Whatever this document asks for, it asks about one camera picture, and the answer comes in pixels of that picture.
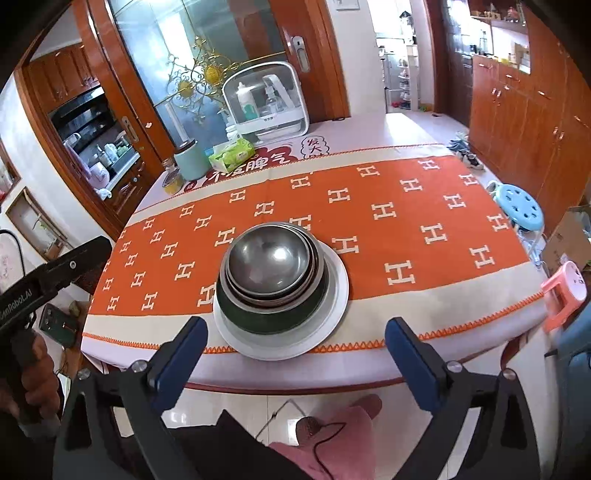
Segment pink trousers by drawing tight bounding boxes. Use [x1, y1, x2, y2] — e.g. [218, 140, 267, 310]
[268, 394, 384, 480]

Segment large wooden picture frame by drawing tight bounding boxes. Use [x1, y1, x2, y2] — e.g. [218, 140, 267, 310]
[4, 187, 70, 259]

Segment orange patterned blanket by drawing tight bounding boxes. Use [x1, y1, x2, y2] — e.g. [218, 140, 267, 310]
[82, 143, 548, 356]

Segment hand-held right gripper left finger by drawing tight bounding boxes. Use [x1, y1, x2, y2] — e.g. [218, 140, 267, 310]
[54, 316, 209, 480]

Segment dark wooden door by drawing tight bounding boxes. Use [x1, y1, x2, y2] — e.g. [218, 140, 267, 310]
[438, 0, 474, 125]

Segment blue plastic stool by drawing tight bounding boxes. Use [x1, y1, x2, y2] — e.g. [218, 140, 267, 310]
[498, 184, 546, 259]

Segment pink kitchen appliance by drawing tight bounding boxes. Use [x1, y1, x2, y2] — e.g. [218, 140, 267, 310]
[88, 159, 112, 190]

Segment shoe rack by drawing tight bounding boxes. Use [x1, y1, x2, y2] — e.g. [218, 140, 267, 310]
[394, 41, 421, 112]

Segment thin black cable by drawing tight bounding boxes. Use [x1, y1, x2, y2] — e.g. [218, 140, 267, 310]
[302, 418, 352, 480]

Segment person's left hand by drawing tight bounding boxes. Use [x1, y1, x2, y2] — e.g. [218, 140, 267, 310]
[0, 330, 63, 425]

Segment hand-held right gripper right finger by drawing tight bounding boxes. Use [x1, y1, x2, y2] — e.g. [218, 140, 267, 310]
[385, 317, 541, 480]

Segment white plate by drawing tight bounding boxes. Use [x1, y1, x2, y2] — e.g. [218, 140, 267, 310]
[212, 240, 350, 361]

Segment white sterilizer cabinet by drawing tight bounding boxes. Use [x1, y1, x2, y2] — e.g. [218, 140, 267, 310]
[222, 61, 311, 139]

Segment wooden wall cabinet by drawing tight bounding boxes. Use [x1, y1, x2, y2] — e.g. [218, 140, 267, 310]
[468, 53, 591, 232]

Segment pink plastic stool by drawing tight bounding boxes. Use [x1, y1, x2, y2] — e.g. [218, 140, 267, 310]
[540, 261, 588, 333]

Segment black clothing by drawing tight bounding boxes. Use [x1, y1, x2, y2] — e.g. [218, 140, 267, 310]
[178, 408, 315, 480]

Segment frosted glass door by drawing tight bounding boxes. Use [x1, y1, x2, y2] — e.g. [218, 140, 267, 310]
[108, 0, 296, 153]

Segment gold-sided steel bowl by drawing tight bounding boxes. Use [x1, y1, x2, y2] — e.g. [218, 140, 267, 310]
[228, 224, 312, 294]

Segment white cylinder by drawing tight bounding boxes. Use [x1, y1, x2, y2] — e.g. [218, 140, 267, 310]
[166, 99, 190, 148]

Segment large steel bowl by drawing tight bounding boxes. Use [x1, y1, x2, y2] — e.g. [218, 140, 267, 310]
[221, 222, 324, 311]

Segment small wooden picture frame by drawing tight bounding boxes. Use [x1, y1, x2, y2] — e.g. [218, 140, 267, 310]
[0, 138, 21, 204]

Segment wooden kitchen cabinet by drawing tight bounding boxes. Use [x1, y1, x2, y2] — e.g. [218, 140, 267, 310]
[95, 152, 155, 241]

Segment mint green canister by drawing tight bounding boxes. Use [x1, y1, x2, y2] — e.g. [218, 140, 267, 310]
[174, 141, 212, 183]

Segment green plate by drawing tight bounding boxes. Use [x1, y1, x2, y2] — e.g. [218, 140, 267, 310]
[216, 258, 331, 335]

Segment cardboard box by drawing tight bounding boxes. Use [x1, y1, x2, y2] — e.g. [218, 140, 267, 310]
[540, 205, 591, 278]

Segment white bottle with green label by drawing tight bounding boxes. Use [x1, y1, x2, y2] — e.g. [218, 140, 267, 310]
[235, 82, 257, 120]

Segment green tissue pack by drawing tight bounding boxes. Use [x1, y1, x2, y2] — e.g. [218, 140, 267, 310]
[208, 137, 256, 172]

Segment dark phone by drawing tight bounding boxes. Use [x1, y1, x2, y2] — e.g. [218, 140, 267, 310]
[39, 305, 79, 349]

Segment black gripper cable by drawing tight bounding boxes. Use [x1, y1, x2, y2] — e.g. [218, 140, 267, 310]
[0, 229, 23, 282]

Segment yellow small bowl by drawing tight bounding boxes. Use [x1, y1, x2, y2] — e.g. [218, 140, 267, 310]
[163, 167, 184, 195]

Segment black and white sneaker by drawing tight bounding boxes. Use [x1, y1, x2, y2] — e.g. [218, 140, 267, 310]
[457, 150, 485, 171]

